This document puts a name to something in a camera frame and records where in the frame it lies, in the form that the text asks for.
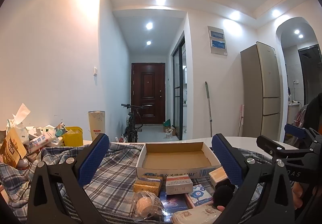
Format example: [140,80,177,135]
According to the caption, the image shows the dark red entrance door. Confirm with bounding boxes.
[130,63,165,124]

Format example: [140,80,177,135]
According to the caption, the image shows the open cardboard tray box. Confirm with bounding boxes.
[136,142,221,179]

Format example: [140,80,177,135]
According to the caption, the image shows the blue plaid shirt cloth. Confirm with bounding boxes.
[0,142,273,224]

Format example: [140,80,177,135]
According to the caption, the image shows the white wall switch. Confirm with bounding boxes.
[93,67,98,76]

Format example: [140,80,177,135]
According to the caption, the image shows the boxes on hallway floor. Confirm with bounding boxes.
[163,119,176,138]

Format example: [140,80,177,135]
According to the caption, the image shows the person's right hand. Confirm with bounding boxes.
[292,182,303,209]

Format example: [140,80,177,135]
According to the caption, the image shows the black framed glass door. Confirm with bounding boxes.
[172,37,185,141]

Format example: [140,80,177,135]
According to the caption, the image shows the bagged beige roll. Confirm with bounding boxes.
[132,191,164,222]

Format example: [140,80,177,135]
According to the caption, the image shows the small beige square box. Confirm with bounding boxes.
[209,167,228,187]

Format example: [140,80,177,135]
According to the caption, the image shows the white tissue pack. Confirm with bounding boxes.
[171,205,222,224]

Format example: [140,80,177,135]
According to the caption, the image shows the wall electrical panel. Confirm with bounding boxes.
[207,26,228,56]

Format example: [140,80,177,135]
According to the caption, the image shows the dark purple box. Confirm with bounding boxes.
[159,191,189,223]

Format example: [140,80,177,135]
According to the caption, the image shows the white tall tumbler cup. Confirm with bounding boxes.
[88,111,105,141]

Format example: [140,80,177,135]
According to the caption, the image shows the black bicycle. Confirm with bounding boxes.
[121,104,148,143]

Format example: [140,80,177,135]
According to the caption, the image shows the yellow plastic bin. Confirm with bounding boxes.
[63,126,83,147]

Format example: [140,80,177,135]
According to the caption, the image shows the white washbasin cabinet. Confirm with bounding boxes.
[287,101,301,124]

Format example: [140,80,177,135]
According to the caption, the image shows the white red medicine box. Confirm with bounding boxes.
[165,174,193,195]

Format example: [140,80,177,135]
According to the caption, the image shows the blue flower tissue pack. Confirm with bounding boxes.
[185,184,213,208]

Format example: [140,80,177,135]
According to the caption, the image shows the dark bathroom door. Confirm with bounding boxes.
[298,44,321,105]

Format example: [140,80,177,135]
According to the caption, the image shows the pink broom and dustpan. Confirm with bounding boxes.
[237,105,245,136]

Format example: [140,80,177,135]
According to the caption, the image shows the beige refrigerator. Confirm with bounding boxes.
[240,41,281,141]

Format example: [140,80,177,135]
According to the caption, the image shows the black fuzzy pouch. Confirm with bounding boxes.
[213,179,236,208]

